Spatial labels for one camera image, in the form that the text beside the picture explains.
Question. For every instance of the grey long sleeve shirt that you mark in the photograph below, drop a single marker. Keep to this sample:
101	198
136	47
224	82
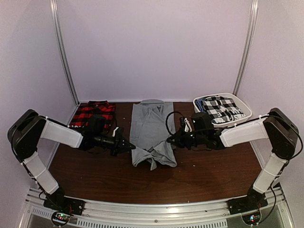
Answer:
150	128

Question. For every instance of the right aluminium corner post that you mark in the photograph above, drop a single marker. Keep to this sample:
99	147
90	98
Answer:
248	43

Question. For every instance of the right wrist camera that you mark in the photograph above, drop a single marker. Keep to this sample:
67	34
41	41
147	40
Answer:
185	125

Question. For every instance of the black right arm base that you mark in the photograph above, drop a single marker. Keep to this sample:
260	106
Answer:
249	206

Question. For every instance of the black white checked shirt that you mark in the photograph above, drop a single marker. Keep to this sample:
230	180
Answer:
224	110

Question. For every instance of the left aluminium corner post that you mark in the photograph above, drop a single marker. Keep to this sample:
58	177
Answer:
62	50

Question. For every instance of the aluminium corner post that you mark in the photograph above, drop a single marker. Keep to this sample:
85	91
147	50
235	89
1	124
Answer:
62	50
248	43

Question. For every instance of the aluminium front rail frame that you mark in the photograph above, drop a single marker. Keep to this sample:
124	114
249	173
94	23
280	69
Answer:
98	214

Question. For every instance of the red black plaid shirt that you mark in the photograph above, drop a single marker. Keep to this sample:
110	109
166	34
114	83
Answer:
87	110

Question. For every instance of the white laundry basket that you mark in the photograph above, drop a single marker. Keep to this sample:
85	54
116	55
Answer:
237	101

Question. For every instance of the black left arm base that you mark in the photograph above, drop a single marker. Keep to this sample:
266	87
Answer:
64	209

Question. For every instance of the blue plaid shirt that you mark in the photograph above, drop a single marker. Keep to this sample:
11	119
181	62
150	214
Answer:
202	104

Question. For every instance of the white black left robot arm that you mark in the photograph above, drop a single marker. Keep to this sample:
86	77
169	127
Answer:
31	127

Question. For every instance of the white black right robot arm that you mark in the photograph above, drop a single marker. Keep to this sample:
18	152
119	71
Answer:
274	126

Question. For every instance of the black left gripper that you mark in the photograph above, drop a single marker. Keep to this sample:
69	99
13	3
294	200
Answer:
120	146

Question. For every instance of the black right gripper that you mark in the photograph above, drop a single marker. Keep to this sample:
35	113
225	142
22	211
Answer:
179	140

